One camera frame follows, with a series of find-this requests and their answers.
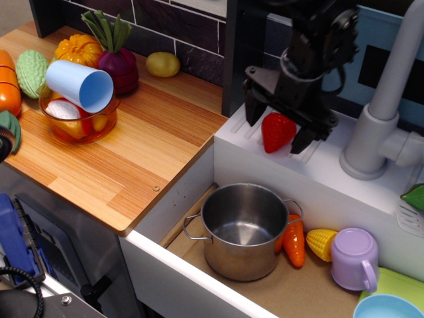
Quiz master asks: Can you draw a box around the red toy strawberry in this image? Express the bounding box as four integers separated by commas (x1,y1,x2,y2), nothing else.
261,113,297,153

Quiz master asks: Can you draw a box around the stainless steel pot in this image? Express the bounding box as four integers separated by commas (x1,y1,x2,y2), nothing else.
197,183,292,282

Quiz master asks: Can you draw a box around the light blue plastic cup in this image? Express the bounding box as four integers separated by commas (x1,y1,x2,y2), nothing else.
46,60,114,113

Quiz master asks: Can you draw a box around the orange toy pumpkin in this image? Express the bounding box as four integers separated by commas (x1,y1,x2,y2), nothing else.
54,34,103,68

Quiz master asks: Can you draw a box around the black braided cable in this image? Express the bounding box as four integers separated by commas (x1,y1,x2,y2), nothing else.
0,266,46,318

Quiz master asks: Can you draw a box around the purple plastic mug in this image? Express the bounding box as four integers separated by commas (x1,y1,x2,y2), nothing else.
331,227,380,293

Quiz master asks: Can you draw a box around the yellow toy potato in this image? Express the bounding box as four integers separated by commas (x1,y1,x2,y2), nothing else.
145,52,181,78

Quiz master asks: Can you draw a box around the green toy bitter gourd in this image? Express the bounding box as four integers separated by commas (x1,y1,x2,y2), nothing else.
16,50,49,99

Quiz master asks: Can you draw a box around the white red toy food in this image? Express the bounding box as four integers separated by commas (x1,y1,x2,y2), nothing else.
45,98,89,120

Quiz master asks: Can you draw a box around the grey toy faucet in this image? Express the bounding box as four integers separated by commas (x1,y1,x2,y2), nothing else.
339,1,423,180

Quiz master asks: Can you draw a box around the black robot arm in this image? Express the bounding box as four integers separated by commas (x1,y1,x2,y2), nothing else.
243,1,359,154

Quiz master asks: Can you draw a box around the white slotted spatula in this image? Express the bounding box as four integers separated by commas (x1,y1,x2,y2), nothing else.
396,199,423,238

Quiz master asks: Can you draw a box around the light blue plastic bowl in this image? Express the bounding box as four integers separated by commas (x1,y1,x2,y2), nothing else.
353,294,423,318

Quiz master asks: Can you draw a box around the yellow toy corn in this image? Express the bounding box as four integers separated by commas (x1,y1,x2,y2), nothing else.
306,229,338,262

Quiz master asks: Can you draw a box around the green toy leaf vegetable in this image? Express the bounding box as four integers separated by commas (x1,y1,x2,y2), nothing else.
400,183,424,211

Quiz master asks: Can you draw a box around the orange transparent bowl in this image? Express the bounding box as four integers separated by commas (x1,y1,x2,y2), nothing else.
38,89,120,142

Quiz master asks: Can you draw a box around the large orange toy carrot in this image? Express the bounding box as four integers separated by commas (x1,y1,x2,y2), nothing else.
0,50,22,117

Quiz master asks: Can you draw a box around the dark green toy leaf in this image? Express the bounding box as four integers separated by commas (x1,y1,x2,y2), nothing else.
1,111,21,154

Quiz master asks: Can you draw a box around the white toy sink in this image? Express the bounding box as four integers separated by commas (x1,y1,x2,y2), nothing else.
121,109,423,317

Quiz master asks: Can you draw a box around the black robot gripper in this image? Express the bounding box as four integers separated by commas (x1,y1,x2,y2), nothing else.
243,49,339,154

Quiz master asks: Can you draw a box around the blue plastic clamp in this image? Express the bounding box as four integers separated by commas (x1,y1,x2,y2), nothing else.
1,193,46,282

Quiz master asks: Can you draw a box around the purple toy beet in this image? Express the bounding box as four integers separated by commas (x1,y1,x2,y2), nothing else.
81,11,139,95

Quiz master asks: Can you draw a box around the green plastic plate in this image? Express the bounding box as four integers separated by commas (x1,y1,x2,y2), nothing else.
359,267,424,311

